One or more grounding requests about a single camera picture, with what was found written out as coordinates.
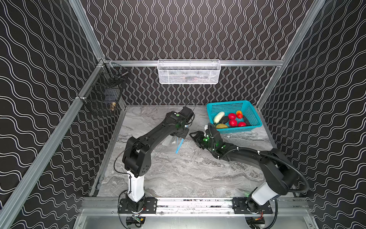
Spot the black toy item in basket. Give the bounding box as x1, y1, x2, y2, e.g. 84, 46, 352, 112
243, 116, 251, 126

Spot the yellow toy potato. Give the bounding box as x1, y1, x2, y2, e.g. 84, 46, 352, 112
215, 123, 228, 129

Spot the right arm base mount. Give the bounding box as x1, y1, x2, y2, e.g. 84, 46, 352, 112
232, 197, 277, 229

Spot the red toy tomato upper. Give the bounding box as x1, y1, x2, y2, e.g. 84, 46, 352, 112
228, 113, 236, 120

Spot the red toy tomato lower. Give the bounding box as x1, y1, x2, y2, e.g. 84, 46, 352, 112
229, 119, 237, 127

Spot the black wire wall basket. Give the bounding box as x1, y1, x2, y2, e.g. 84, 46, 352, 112
78, 59, 130, 117

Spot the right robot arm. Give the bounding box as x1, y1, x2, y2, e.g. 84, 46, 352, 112
190, 127, 309, 212

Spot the teal plastic basket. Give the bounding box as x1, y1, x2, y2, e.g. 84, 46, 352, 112
206, 101, 262, 134

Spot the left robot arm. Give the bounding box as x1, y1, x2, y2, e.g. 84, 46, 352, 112
123, 106, 194, 203

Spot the white mesh wall basket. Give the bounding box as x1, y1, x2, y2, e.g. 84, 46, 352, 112
157, 59, 221, 85

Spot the clear zip top bag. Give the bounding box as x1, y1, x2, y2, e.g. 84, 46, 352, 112
161, 135, 185, 154

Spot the orange red toy pepper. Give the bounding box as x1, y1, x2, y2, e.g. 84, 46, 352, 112
236, 111, 243, 119

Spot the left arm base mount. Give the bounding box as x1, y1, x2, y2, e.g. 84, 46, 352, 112
118, 196, 158, 229

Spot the dark toy eggplant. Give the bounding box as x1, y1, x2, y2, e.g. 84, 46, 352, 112
219, 116, 230, 124

